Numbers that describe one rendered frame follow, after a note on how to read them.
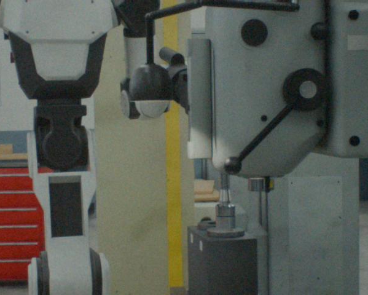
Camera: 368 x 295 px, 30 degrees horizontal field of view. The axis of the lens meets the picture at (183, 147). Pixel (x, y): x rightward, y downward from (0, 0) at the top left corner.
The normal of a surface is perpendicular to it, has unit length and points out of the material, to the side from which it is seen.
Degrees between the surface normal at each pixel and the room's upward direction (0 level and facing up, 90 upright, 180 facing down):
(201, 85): 90
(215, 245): 90
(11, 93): 90
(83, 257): 66
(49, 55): 90
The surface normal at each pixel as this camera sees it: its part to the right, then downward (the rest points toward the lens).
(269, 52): 0.11, 0.05
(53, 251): 0.23, -0.29
